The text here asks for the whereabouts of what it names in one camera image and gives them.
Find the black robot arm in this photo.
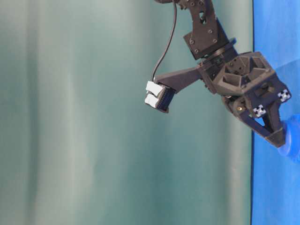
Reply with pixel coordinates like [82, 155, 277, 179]
[149, 0, 291, 147]

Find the black camera cable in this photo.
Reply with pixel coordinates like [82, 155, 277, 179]
[150, 0, 178, 82]

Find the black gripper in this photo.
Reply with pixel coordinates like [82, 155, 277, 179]
[197, 47, 291, 148]

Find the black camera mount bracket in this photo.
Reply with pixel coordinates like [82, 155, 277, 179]
[154, 66, 202, 113]

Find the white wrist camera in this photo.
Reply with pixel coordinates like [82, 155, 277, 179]
[144, 81, 164, 108]

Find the blue table mat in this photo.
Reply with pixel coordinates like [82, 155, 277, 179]
[252, 0, 300, 225]

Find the green backdrop curtain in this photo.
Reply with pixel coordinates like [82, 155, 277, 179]
[0, 0, 251, 225]

